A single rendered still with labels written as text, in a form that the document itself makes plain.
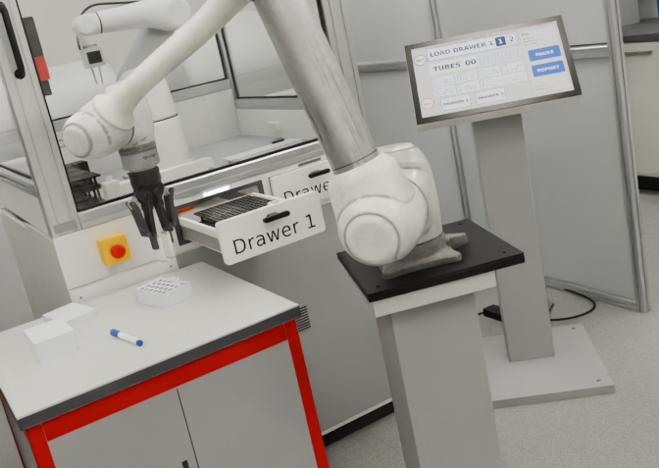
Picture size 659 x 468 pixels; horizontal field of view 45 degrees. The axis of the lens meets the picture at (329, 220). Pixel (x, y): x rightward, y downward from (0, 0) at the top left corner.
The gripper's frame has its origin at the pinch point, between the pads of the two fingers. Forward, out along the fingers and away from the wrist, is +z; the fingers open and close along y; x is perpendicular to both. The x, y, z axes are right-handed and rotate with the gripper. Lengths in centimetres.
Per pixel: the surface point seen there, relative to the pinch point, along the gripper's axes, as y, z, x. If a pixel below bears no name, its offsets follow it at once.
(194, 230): 16.3, 1.7, 8.8
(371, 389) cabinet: 66, 75, 5
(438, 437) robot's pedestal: 21, 51, -59
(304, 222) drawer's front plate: 30.3, 3.1, -19.5
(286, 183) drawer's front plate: 52, -1, 8
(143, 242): 8.0, 3.2, 22.1
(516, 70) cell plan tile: 123, -17, -32
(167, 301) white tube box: -6.4, 11.5, -5.4
